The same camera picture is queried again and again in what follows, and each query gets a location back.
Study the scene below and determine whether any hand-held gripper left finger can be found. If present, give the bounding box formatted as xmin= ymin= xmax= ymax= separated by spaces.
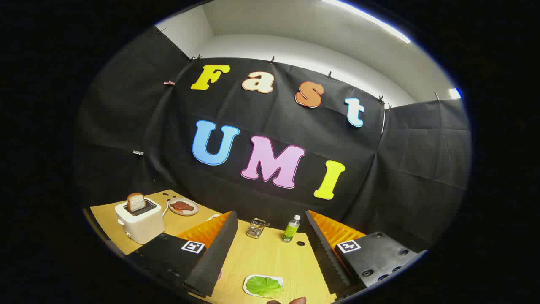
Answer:
xmin=126 ymin=210 xmax=239 ymax=298

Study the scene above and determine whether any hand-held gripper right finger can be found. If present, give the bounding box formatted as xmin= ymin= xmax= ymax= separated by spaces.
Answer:
xmin=304 ymin=210 xmax=428 ymax=296

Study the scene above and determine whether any green lettuce leaf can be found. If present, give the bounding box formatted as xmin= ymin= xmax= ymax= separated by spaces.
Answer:
xmin=246 ymin=276 xmax=284 ymax=298

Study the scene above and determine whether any toasted bread slice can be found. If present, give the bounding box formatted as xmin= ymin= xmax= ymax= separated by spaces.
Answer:
xmin=127 ymin=193 xmax=146 ymax=213

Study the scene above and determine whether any green label bottle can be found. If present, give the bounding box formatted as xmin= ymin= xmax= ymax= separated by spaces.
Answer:
xmin=281 ymin=215 xmax=301 ymax=243

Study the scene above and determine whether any small white dish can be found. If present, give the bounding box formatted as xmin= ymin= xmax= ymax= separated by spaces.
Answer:
xmin=243 ymin=274 xmax=285 ymax=299

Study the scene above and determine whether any beige round plate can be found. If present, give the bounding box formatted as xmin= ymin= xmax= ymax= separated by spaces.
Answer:
xmin=167 ymin=198 xmax=200 ymax=217

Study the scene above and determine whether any white toaster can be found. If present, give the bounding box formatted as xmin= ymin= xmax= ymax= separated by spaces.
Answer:
xmin=115 ymin=198 xmax=166 ymax=245

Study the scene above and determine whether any metal wire rack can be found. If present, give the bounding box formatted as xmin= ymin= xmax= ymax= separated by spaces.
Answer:
xmin=246 ymin=218 xmax=267 ymax=239

